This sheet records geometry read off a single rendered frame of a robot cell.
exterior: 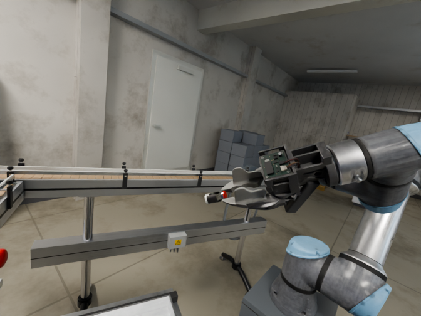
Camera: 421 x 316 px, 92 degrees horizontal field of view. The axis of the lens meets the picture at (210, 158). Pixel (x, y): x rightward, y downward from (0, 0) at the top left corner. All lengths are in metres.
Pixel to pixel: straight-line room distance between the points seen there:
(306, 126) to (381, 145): 6.93
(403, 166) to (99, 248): 1.40
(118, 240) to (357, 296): 1.18
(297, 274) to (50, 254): 1.23
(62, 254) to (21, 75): 2.04
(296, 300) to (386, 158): 0.55
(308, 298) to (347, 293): 0.14
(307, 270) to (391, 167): 0.44
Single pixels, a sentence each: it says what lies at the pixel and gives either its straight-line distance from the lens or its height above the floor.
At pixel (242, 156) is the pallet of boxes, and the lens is 4.24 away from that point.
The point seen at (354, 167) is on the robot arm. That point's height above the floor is 1.32.
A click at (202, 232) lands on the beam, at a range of 1.60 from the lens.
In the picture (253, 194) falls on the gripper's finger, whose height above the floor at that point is 1.23.
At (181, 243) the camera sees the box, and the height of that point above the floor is 0.49.
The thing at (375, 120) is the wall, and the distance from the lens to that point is 8.18.
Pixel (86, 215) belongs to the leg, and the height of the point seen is 0.71.
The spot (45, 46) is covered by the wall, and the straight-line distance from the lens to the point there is 3.05.
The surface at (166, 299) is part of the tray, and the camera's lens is 0.62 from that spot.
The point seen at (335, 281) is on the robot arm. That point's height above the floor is 0.98.
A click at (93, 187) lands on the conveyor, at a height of 0.89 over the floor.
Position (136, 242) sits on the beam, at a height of 0.51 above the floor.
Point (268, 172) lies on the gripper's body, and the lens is 0.37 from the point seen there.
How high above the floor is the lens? 1.37
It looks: 12 degrees down
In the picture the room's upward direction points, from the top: 10 degrees clockwise
